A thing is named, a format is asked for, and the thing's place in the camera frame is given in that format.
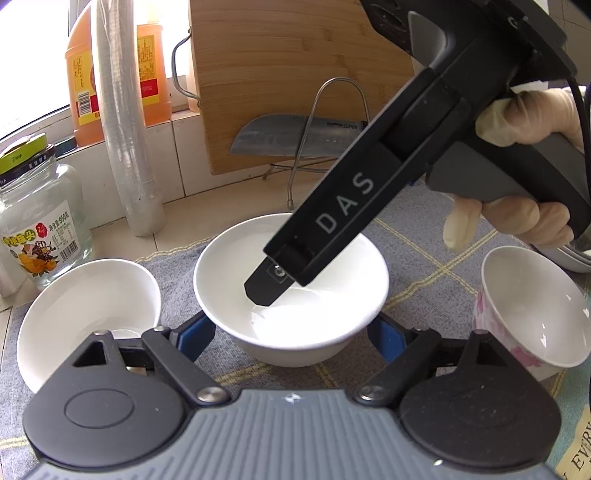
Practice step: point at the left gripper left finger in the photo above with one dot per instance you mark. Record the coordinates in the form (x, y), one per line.
(174, 354)

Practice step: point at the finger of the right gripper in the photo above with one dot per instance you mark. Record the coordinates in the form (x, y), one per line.
(267, 283)

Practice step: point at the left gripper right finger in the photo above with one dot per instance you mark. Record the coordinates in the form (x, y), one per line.
(410, 359)

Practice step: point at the white bowl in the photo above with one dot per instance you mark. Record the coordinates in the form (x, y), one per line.
(307, 324)
(117, 295)

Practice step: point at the floral pink bowl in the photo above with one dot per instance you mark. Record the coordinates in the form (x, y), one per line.
(534, 309)

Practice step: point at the stacked white plates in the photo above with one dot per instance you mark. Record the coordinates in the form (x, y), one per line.
(569, 258)

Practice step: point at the gloved right hand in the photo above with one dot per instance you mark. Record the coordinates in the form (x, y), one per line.
(526, 119)

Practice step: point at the bamboo cutting board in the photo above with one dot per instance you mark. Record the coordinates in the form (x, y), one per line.
(253, 58)

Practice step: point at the glass jar green lid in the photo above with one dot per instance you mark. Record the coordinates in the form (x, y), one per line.
(44, 225)

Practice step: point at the plastic wrap roll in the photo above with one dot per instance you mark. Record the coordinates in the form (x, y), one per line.
(114, 55)

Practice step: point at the metal wire rack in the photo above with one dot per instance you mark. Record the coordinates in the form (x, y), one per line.
(322, 137)

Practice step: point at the kitchen knife black handle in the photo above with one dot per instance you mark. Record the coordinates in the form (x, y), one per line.
(272, 135)

